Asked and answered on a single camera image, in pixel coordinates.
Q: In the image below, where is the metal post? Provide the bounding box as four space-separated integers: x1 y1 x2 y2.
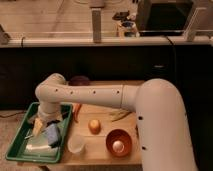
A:
91 8 101 43

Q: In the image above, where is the orange bowl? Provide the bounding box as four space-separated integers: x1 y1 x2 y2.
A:
106 129 132 157

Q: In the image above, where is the orange carrot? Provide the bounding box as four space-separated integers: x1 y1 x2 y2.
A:
73 103 82 123

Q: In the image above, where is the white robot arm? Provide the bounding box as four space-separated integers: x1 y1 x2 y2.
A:
35 73 198 171

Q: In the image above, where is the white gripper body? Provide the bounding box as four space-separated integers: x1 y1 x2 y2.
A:
37 103 62 125

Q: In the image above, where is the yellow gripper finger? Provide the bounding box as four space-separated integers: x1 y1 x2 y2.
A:
32 118 44 136

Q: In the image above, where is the yellow round fruit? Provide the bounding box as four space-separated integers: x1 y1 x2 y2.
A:
88 119 101 134

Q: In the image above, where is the white cup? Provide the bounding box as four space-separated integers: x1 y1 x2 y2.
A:
67 134 85 154

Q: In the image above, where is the green vegetable piece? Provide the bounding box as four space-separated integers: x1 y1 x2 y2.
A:
110 110 130 122

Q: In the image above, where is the blue sponge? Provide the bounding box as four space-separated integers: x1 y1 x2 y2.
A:
45 123 61 147

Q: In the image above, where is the black monitor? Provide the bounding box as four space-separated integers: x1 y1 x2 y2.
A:
135 0 193 36

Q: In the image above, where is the dark purple bowl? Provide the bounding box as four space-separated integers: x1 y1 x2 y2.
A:
68 76 90 86

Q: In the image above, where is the green plastic tray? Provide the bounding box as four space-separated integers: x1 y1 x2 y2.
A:
5 102 72 164

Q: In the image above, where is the white egg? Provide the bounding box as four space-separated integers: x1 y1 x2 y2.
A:
112 140 124 153

